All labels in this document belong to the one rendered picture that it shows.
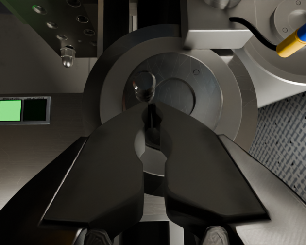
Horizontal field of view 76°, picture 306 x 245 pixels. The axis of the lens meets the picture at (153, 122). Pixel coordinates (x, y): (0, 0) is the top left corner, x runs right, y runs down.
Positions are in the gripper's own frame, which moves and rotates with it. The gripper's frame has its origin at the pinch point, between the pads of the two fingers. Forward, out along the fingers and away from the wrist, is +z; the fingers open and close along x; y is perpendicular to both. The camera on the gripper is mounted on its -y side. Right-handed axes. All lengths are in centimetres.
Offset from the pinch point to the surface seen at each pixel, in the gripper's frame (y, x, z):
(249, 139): 4.2, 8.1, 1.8
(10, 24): 13, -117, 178
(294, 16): -4.1, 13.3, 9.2
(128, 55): -1.6, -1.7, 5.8
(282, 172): 15.9, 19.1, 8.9
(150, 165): 5.2, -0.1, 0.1
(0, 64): 41, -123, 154
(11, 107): 17, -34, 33
